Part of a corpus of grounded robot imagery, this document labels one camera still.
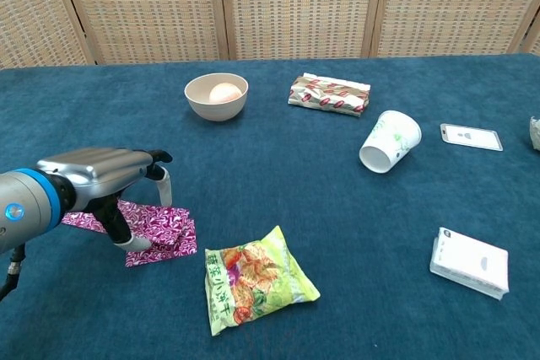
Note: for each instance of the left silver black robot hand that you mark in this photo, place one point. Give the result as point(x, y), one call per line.
point(97, 174)

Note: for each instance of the beige bowl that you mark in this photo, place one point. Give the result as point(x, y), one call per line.
point(211, 111)

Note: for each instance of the pale orange egg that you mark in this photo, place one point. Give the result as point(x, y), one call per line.
point(225, 92)

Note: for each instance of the yellow green snack bag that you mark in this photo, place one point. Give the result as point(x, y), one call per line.
point(253, 280)

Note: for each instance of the blue table cloth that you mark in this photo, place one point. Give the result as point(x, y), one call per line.
point(295, 208)

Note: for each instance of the brown red printed wrapped packet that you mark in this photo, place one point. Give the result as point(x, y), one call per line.
point(329, 96)

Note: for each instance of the woven wooden folding screen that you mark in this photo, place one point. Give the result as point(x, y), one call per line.
point(295, 6)

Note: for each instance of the white green printed paper cup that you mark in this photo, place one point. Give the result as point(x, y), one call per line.
point(390, 141)

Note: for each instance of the white tissue pack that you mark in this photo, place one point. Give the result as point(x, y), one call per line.
point(468, 263)

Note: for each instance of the crumpled orange white snack bag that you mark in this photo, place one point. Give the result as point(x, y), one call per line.
point(536, 132)

